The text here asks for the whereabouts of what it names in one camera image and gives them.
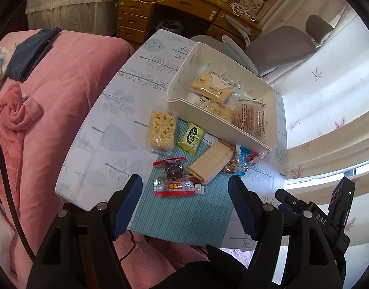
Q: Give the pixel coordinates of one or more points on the green snack packet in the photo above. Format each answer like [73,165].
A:
[190,138]

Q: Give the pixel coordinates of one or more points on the floral curtain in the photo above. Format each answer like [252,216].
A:
[316,96]

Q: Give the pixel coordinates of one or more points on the black trash bin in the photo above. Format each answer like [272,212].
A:
[171,26]

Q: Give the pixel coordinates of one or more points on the clear packet of yellow puffs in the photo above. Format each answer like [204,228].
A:
[162,129]

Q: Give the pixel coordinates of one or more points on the square yellow cracker packet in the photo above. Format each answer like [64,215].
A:
[220,113]

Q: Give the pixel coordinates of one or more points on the striped blue placemat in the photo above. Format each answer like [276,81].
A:
[178,216]

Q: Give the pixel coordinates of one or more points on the yellow cake packet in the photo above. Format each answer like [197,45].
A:
[211,88]

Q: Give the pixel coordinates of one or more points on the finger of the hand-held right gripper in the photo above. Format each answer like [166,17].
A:
[288,198]
[285,209]

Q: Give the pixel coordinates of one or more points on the grey office chair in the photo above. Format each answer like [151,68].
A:
[277,45]

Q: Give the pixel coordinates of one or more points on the dark dates packet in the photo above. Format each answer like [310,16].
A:
[172,168]

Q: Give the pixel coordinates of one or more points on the red white snack packet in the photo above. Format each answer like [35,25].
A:
[172,186]

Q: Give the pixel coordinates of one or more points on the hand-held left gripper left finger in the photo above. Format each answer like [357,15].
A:
[127,204]

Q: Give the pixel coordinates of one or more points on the red candy packet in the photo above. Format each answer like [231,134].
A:
[253,157]

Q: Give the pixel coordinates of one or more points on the white plastic bin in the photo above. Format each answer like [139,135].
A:
[184,75]

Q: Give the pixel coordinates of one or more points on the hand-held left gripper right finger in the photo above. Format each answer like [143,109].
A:
[244,207]

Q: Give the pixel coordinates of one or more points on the pink towel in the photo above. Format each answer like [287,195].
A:
[16,111]

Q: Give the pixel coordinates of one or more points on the pink blanket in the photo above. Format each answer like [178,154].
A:
[67,81]

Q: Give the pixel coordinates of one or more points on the mixed nuts packet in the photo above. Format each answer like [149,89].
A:
[231,165]

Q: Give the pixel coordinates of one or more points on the blue denim cloth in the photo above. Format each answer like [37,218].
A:
[28,54]

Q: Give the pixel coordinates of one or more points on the person's black clothing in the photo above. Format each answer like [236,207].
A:
[214,271]

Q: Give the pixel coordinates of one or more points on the wafer biscuit packet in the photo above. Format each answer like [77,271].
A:
[210,161]

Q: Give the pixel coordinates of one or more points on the leaf print tablecloth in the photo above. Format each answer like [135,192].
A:
[112,126]

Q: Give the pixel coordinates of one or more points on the printed cardboard box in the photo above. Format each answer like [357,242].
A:
[250,3]

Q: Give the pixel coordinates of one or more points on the clear printed snack packet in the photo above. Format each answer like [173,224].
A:
[250,117]

